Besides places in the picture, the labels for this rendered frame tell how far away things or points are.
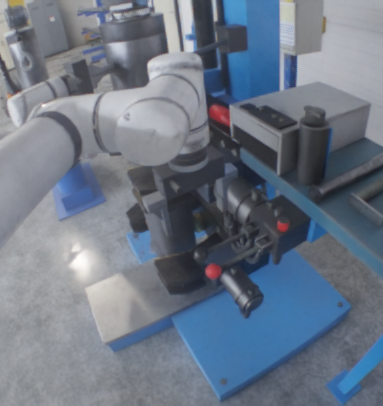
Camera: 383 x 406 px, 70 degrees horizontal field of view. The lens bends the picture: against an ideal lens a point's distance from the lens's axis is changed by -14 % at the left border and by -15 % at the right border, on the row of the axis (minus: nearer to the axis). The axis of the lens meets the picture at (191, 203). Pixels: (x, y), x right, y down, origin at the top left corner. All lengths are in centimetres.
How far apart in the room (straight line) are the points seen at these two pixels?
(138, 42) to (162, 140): 65
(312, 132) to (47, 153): 58
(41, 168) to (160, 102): 15
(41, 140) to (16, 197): 8
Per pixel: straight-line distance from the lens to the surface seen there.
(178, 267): 132
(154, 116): 36
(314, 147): 77
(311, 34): 167
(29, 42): 226
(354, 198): 79
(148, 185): 97
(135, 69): 100
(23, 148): 35
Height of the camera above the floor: 156
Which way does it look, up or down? 40 degrees down
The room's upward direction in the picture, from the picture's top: 8 degrees counter-clockwise
